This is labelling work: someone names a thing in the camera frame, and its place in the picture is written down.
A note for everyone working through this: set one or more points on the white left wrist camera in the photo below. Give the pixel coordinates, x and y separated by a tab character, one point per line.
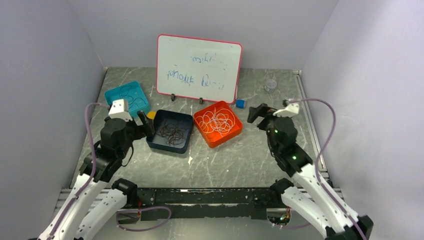
119	109

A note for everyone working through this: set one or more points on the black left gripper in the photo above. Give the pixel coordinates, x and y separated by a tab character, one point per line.
141	130

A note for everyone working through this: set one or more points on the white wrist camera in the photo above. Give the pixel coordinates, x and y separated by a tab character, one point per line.
119	109
290	109

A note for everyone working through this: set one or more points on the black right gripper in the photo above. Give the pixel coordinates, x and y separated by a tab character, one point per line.
261	110

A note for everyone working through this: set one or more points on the clear plastic cup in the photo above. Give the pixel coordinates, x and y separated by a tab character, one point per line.
270	85

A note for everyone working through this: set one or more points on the red framed whiteboard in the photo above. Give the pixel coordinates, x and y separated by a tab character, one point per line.
198	68

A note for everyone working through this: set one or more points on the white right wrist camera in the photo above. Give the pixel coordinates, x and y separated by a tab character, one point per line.
290	109

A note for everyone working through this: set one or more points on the blue cube block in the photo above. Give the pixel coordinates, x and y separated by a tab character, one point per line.
241	103

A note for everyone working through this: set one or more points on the teal plastic bin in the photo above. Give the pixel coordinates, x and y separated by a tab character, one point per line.
133	93

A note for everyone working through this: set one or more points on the orange plastic bin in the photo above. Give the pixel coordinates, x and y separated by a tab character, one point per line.
217	123

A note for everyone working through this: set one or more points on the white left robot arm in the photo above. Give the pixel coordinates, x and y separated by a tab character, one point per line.
77	219

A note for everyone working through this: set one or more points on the yellow block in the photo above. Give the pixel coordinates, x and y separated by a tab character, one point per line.
151	114

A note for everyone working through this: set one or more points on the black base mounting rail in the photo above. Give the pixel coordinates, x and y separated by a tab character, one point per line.
256	203

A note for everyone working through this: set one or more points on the navy blue tray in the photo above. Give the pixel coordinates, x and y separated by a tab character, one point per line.
172	131

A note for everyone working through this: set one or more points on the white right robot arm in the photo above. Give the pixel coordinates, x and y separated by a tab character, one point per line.
306	191

